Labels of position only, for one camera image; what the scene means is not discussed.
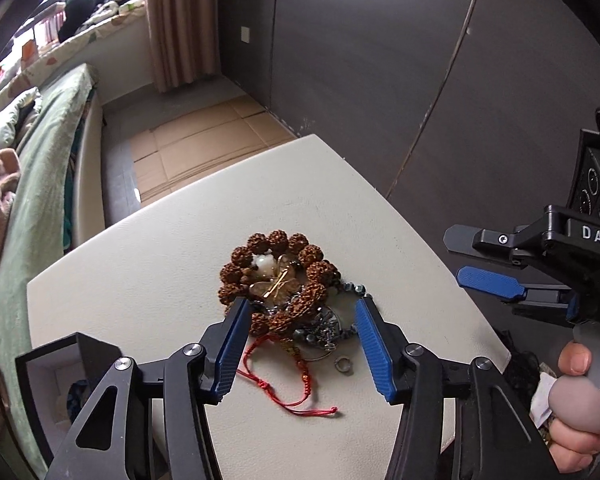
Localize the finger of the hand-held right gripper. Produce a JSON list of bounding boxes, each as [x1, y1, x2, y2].
[[456, 266, 581, 324], [444, 212, 547, 267]]

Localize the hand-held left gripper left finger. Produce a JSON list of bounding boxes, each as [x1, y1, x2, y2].
[[44, 297, 253, 480]]

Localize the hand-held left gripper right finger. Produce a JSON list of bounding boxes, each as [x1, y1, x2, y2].
[[354, 296, 566, 480]]

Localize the red cord bracelet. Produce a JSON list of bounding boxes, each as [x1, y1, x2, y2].
[[237, 332, 340, 417]]

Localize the silver chain necklace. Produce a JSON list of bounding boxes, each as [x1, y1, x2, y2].
[[292, 310, 351, 361]]

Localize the grey pearl bead bracelet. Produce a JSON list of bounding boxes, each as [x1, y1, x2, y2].
[[290, 282, 368, 353]]

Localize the gold butterfly hair clip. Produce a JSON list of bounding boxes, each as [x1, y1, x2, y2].
[[250, 265, 301, 306]]

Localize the white stone pendant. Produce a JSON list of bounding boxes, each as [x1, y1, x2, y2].
[[250, 254, 278, 278]]

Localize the brown bead bracelet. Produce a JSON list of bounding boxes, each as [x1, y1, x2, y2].
[[217, 230, 343, 338]]

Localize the black jewelry box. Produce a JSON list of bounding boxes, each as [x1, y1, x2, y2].
[[14, 332, 153, 480]]

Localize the person's right hand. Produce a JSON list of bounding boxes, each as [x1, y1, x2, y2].
[[547, 341, 600, 476]]

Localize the cardboard floor sheets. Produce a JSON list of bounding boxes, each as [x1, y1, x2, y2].
[[130, 95, 301, 206]]

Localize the grey wardrobe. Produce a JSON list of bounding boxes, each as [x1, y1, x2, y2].
[[217, 0, 600, 341]]

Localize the bed with green blanket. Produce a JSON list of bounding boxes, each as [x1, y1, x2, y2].
[[0, 62, 101, 478]]

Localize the light floral quilt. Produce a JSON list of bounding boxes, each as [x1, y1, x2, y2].
[[0, 87, 43, 161]]

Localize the brown curtain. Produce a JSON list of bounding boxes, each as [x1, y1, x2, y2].
[[144, 0, 226, 93]]

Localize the patterned window seat cushion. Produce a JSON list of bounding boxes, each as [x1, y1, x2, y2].
[[0, 0, 148, 103]]

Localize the pink box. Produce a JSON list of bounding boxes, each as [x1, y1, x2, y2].
[[32, 2, 66, 46]]

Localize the dark backpack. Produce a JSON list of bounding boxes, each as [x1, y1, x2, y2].
[[57, 0, 111, 43]]

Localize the cream bed frame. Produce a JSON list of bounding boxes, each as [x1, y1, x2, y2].
[[72, 92, 143, 248]]

